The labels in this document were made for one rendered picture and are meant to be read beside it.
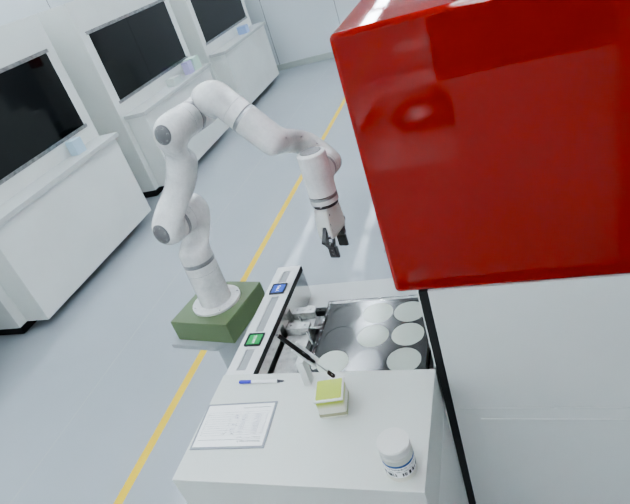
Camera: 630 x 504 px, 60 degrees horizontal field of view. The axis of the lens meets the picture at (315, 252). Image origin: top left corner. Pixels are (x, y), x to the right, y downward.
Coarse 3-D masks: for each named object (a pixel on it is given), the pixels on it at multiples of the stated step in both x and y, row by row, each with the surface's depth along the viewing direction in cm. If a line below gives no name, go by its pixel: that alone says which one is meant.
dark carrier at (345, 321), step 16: (336, 304) 187; (352, 304) 184; (368, 304) 182; (400, 304) 177; (336, 320) 180; (352, 320) 177; (416, 320) 168; (336, 336) 173; (352, 336) 171; (320, 352) 169; (352, 352) 164; (368, 352) 163; (384, 352) 161; (352, 368) 159; (368, 368) 157; (384, 368) 155; (416, 368) 152
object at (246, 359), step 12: (276, 276) 201; (288, 276) 199; (288, 288) 192; (264, 300) 191; (276, 300) 189; (264, 312) 185; (276, 312) 182; (252, 324) 181; (264, 324) 179; (264, 336) 173; (240, 348) 172; (252, 348) 170; (240, 360) 167; (252, 360) 165; (228, 372) 164; (240, 372) 162; (252, 372) 161
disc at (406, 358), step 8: (392, 352) 160; (400, 352) 159; (408, 352) 158; (416, 352) 157; (392, 360) 157; (400, 360) 156; (408, 360) 155; (416, 360) 154; (392, 368) 154; (400, 368) 153; (408, 368) 153
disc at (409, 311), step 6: (402, 306) 176; (408, 306) 175; (414, 306) 174; (396, 312) 174; (402, 312) 173; (408, 312) 172; (414, 312) 172; (420, 312) 171; (396, 318) 172; (402, 318) 171; (408, 318) 170; (414, 318) 169
